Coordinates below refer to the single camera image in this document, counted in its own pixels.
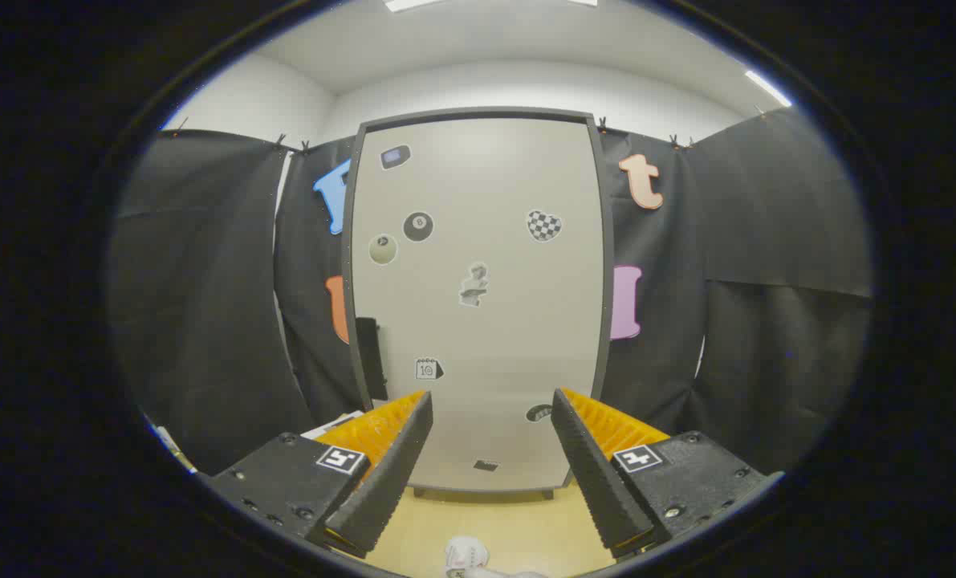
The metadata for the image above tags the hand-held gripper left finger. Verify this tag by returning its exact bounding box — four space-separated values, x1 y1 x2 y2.
205 391 434 560

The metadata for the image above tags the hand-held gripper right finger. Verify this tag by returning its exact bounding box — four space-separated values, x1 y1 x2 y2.
551 389 785 560

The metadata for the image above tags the white canvas shoe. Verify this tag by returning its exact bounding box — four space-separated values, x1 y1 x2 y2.
444 536 551 578

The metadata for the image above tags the light grey shoe cabinet door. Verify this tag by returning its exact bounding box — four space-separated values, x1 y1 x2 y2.
352 119 605 492

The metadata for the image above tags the grey shoe cabinet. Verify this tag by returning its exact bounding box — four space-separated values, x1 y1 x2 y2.
341 106 616 500

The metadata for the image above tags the white cover book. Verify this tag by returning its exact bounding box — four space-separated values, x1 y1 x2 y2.
301 411 364 439

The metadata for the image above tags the blue and white object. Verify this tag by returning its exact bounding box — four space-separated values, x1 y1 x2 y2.
153 424 197 474

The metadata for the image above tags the black backdrop cloth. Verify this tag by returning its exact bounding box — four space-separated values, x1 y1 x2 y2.
108 108 876 478

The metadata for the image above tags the long ceiling light panel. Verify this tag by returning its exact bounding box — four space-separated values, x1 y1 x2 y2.
385 0 599 12

